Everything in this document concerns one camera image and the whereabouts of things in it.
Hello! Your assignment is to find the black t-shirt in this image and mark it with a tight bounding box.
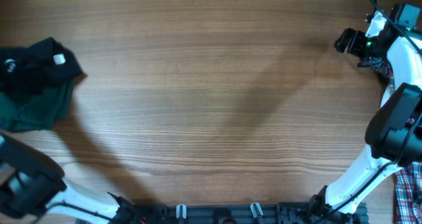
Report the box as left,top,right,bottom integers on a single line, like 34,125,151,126
1,38,83,94

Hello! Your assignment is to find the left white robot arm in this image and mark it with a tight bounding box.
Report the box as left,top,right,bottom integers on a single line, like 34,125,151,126
1,134,147,224

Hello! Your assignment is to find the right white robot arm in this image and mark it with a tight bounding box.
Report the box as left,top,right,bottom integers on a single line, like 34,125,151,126
305,3,421,223

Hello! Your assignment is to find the plaid red blue shirt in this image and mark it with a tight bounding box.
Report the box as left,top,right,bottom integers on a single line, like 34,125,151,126
375,62,421,224

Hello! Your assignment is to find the folded green garment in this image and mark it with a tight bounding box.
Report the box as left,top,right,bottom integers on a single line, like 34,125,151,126
1,80,74,132

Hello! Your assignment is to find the black mounting rail base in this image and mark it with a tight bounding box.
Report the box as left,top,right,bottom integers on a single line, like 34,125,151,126
75,202,369,224

